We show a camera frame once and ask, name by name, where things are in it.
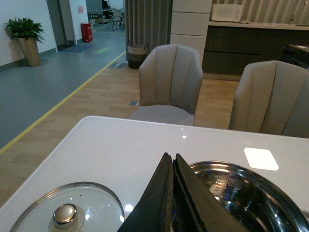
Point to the floor outlet cover plate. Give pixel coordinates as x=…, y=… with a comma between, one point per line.
x=133, y=103

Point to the white drawer column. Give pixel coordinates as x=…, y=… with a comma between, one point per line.
x=189, y=23

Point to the grey curtain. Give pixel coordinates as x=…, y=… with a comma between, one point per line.
x=148, y=22

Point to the white microwave oven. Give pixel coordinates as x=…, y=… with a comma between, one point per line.
x=226, y=12

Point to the right beige upholstered chair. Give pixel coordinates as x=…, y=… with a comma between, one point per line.
x=272, y=98

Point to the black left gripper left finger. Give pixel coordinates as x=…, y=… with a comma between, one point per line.
x=153, y=212

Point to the dark kitchen counter cabinet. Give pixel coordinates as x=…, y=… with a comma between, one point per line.
x=229, y=49

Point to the black appliance at right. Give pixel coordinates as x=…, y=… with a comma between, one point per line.
x=296, y=55

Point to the office chair in background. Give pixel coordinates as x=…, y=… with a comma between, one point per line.
x=117, y=20

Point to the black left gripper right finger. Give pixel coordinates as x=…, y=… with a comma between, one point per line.
x=197, y=210

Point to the beige upholstered chair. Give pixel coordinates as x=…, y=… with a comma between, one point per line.
x=272, y=98
x=170, y=80

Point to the left beige upholstered chair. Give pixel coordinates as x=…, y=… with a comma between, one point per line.
x=170, y=80

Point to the red box on floor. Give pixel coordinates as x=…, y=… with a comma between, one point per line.
x=86, y=31

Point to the woven basket with handles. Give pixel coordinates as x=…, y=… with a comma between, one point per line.
x=136, y=54

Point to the glass pot lid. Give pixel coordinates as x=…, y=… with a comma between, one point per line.
x=74, y=207

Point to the beige electric cooking pot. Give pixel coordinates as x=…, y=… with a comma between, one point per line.
x=258, y=204

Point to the potted green plant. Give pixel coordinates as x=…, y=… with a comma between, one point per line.
x=28, y=33

